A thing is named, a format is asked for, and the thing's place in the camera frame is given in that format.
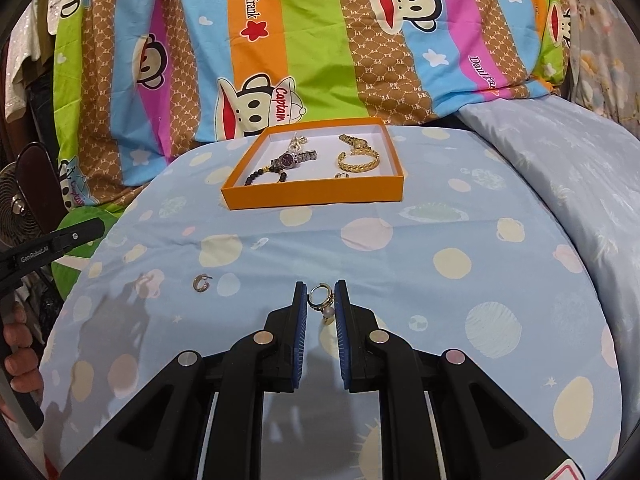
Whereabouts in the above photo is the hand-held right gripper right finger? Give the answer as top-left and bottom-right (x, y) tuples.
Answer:
(333, 279), (587, 480)

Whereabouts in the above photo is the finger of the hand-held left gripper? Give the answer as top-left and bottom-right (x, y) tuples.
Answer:
(0, 217), (107, 287)

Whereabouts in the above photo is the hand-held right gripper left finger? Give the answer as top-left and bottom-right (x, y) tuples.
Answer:
(59, 281), (308, 480)

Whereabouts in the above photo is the hoop earring with pearl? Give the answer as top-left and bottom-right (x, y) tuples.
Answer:
(307, 285), (335, 327)

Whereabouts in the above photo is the orange jewelry box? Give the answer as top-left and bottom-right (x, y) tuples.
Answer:
(221, 117), (405, 211)

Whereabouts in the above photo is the black bead bracelet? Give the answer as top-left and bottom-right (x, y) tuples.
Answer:
(244, 168), (290, 187)

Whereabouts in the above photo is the gold braided bangle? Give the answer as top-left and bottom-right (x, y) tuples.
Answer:
(335, 151), (381, 175)

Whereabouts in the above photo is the silver wristwatch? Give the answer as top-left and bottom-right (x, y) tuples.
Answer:
(270, 150), (319, 171)

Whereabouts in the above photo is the gold wristwatch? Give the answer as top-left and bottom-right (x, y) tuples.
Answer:
(338, 133), (378, 157)

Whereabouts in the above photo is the person's left hand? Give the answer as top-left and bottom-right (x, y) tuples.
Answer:
(0, 304), (45, 422)

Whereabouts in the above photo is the green cushion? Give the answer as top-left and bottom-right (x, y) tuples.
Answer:
(50, 207), (121, 301)

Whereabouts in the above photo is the electric fan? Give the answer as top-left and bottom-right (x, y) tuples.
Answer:
(0, 164), (43, 253)

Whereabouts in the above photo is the dark chair back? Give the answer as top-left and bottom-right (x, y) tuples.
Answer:
(17, 142), (67, 213)

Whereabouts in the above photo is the light blue planet print sheet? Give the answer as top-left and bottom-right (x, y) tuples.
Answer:
(37, 125), (623, 480)

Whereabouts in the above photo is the white glittery cloth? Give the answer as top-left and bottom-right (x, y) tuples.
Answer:
(0, 0), (63, 123)

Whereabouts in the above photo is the pale blue duvet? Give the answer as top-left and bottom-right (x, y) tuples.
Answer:
(457, 95), (640, 421)

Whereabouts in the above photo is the striped monkey print blanket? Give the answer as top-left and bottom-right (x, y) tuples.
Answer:
(52, 0), (573, 211)

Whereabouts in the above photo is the grey floral cloth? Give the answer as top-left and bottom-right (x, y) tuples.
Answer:
(562, 0), (640, 136)

